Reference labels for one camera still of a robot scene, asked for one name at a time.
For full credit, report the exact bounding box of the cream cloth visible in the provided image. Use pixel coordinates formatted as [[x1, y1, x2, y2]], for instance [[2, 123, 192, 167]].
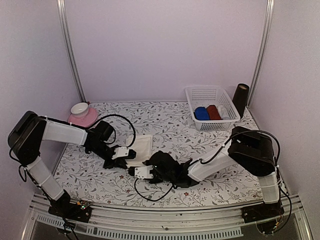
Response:
[[126, 134, 153, 168]]

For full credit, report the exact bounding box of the blue microfibre towel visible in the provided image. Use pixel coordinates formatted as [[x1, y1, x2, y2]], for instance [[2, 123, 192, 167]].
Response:
[[194, 106, 210, 121]]

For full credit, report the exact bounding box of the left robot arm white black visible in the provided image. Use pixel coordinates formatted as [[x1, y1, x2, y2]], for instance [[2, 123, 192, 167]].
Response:
[[7, 111, 136, 217]]

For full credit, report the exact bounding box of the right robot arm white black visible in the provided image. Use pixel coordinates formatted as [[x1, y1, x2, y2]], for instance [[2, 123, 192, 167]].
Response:
[[143, 126, 280, 218]]

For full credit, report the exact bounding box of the pink saucer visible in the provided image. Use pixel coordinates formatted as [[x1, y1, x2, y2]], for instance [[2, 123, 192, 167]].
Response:
[[68, 107, 98, 127]]

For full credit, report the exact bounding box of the floral patterned table mat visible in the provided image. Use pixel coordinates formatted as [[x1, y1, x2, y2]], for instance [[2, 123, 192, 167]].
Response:
[[54, 101, 263, 208]]

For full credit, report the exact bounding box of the white teacup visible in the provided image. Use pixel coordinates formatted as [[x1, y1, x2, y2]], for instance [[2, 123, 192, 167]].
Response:
[[70, 102, 89, 118]]

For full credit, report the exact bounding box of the red-brown rolled towel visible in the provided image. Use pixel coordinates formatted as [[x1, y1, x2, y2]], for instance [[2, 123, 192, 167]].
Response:
[[206, 105, 222, 121]]

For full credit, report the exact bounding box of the white perforated plastic basket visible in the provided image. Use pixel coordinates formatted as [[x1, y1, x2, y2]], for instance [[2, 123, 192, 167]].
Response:
[[185, 85, 241, 131]]

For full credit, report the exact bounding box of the clear plastic item in basket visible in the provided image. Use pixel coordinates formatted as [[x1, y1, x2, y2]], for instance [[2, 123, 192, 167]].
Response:
[[217, 105, 231, 120]]

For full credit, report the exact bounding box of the dark brown cylinder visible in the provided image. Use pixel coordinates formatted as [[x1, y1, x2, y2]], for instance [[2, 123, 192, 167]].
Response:
[[232, 83, 250, 118]]

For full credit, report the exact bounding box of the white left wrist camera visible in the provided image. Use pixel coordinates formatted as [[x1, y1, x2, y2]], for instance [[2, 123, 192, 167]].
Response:
[[112, 146, 137, 160]]

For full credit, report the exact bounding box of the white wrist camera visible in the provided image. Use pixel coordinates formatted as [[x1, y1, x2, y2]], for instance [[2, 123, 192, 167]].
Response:
[[128, 165, 154, 180], [112, 146, 137, 160]]

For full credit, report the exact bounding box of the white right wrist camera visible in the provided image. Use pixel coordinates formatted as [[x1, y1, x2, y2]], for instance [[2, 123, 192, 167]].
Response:
[[128, 165, 154, 180]]

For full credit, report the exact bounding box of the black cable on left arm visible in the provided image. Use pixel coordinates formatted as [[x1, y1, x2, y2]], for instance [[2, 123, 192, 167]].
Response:
[[88, 114, 137, 151]]

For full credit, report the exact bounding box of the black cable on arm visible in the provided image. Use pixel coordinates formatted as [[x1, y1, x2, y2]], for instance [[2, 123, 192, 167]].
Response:
[[88, 114, 137, 151], [133, 129, 293, 221]]

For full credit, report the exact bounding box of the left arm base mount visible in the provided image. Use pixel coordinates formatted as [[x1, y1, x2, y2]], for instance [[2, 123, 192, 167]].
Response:
[[48, 200, 92, 223]]

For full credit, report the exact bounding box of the aluminium front rail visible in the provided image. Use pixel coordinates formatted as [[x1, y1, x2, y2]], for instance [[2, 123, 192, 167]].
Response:
[[21, 194, 315, 240]]

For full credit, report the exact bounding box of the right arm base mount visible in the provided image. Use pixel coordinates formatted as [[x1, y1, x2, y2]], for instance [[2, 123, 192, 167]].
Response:
[[241, 203, 285, 223]]

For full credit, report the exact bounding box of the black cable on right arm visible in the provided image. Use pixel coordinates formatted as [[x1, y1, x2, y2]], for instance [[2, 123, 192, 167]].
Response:
[[133, 129, 293, 221]]

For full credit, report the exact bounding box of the left aluminium frame post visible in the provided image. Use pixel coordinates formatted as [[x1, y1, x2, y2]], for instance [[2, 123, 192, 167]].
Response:
[[56, 0, 87, 102]]

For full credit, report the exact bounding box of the aluminium frame post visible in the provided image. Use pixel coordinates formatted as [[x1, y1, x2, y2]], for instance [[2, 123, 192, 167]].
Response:
[[246, 0, 275, 109], [56, 0, 87, 102]]

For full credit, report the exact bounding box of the right aluminium frame post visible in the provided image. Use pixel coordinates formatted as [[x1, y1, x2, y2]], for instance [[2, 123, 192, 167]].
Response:
[[246, 0, 275, 109]]

